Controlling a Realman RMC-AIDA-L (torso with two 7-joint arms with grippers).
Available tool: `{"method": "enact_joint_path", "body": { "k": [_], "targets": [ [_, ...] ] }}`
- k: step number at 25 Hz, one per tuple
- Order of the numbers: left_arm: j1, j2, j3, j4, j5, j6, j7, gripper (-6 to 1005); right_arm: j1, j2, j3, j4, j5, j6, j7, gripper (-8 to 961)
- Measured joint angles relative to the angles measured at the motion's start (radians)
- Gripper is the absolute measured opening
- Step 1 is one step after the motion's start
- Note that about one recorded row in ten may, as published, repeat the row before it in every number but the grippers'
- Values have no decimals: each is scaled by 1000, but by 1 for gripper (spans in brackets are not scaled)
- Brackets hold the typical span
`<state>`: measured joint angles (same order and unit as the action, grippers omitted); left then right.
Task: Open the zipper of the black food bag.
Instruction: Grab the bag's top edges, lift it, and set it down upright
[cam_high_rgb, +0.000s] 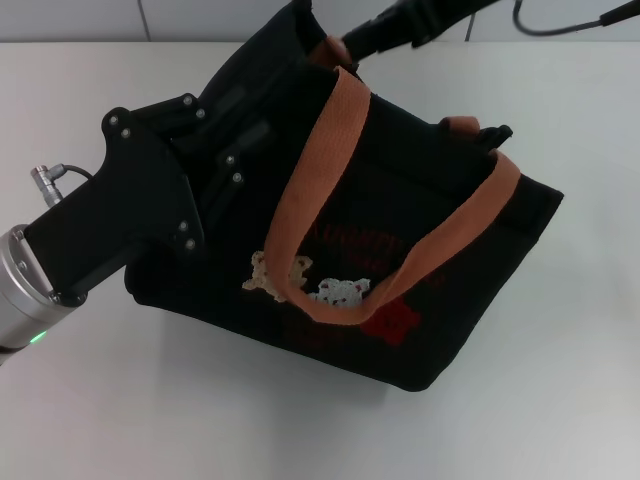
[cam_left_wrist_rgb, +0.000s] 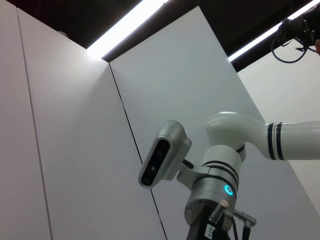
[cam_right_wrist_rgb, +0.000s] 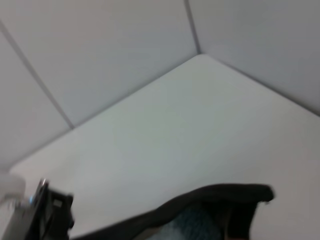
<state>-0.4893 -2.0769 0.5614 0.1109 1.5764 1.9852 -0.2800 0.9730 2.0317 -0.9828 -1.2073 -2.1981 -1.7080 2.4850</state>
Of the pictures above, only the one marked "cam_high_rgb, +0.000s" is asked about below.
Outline black food bag orange handles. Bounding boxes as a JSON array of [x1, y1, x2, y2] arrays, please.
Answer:
[[123, 0, 567, 395]]

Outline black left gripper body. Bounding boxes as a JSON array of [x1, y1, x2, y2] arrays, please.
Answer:
[[23, 106, 205, 307]]

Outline gripper cable silver connector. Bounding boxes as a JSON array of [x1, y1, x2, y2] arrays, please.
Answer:
[[511, 0, 640, 37], [30, 163, 97, 207]]

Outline left gripper cable silver connector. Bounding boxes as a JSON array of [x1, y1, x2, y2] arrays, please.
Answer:
[[30, 163, 97, 207]]

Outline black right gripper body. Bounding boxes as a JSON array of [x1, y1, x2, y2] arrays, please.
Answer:
[[384, 0, 484, 51]]

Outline right gripper cable silver connector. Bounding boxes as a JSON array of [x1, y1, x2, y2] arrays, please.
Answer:
[[511, 0, 640, 37]]

